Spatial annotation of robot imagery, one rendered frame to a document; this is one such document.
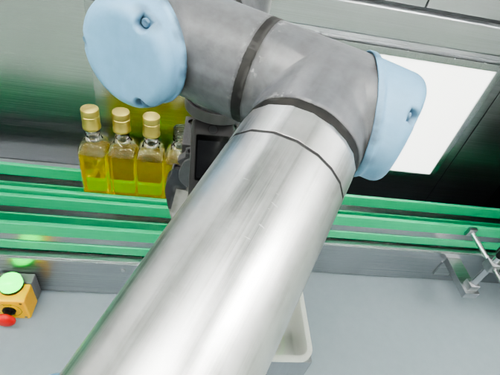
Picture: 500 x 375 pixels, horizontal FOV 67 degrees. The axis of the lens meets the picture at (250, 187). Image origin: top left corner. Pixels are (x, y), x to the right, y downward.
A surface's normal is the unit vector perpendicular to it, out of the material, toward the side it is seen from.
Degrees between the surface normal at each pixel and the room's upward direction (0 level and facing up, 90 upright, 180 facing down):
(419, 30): 90
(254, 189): 16
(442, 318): 0
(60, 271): 90
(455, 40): 90
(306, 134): 23
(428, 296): 0
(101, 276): 90
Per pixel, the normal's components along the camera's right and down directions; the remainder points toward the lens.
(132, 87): -0.42, 0.55
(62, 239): 0.05, 0.69
